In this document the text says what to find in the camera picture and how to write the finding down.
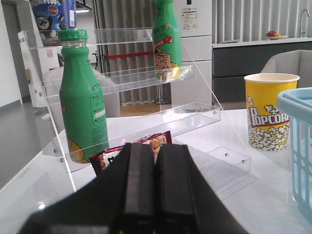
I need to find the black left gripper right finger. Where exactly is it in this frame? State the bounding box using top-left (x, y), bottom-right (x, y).
top-left (155, 144), bottom-right (247, 234)

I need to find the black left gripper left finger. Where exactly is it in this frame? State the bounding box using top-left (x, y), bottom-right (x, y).
top-left (20, 146), bottom-right (154, 234)

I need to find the light blue plastic basket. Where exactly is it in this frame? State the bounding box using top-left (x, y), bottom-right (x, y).
top-left (277, 87), bottom-right (312, 222)

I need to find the brown cracker snack bag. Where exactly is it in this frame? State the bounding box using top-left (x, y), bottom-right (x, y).
top-left (90, 131), bottom-right (172, 175)

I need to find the green bottle near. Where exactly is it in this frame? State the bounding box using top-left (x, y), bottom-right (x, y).
top-left (59, 29), bottom-right (109, 164)

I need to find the clear acrylic left display shelf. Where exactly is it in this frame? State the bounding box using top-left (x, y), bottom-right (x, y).
top-left (17, 27), bottom-right (252, 195)

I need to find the yellow popcorn paper cup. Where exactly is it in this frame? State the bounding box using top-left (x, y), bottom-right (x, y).
top-left (244, 73), bottom-right (300, 152)

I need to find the white refrigerator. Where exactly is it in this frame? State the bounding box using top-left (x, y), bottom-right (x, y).
top-left (170, 0), bottom-right (212, 106)

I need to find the red barrier belt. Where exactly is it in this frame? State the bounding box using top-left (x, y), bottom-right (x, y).
top-left (104, 51), bottom-right (154, 59)

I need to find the green cartoon bottle far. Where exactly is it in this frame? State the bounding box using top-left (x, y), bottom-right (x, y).
top-left (152, 0), bottom-right (182, 79)

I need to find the grey armchair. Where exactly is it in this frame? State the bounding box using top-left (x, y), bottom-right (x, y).
top-left (261, 50), bottom-right (312, 88)

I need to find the fruit plate on counter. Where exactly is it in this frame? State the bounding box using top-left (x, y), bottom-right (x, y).
top-left (265, 31), bottom-right (288, 40)

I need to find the blue oreo cookie package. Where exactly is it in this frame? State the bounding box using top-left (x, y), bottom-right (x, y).
top-left (30, 0), bottom-right (77, 46)

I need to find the chrome faucet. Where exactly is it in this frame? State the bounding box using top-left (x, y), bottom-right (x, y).
top-left (299, 9), bottom-right (310, 38)

